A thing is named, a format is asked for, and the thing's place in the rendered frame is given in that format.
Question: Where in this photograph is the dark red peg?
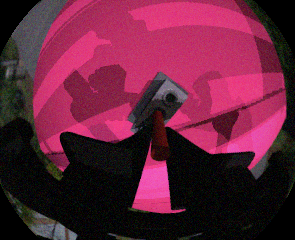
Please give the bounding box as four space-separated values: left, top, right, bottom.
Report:
151 111 171 161

